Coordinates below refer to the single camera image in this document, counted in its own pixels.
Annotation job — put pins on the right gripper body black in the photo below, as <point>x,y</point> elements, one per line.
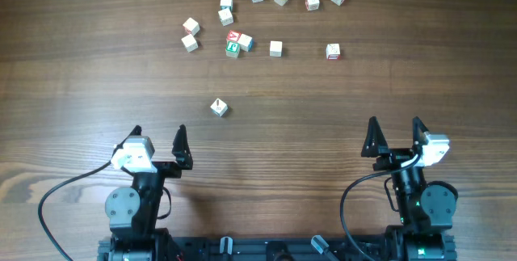
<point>394,158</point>

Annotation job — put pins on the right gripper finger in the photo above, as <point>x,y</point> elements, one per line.
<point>420,132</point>
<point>375,144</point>

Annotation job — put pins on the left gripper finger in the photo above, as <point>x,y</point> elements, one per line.
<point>181,149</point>
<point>135,132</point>

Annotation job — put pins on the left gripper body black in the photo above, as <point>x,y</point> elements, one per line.
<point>165,170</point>

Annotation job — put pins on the wooden block hammer picture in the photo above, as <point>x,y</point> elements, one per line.
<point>219,107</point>

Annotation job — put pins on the plain wooden block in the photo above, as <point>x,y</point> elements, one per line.
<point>225,16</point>
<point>276,48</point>
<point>190,43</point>

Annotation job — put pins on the wooden block blue side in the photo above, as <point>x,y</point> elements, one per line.
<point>245,42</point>

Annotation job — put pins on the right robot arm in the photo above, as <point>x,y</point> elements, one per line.
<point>425,208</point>

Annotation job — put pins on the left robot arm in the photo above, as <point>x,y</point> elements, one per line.
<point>133,211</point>

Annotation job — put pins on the wooden block red base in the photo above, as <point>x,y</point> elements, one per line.
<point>333,52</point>

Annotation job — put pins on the green letter wooden block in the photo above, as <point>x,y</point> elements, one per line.
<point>232,49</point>

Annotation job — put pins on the wooden block red underside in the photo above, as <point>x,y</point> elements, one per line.
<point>191,26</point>

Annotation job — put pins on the red letter wooden block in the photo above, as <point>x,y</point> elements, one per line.
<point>233,36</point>

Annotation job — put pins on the wooden block red side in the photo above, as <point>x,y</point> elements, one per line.
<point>312,5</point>

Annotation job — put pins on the wooden block blue edge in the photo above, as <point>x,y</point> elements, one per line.
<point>226,4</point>

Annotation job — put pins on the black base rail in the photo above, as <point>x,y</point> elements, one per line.
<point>378,247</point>

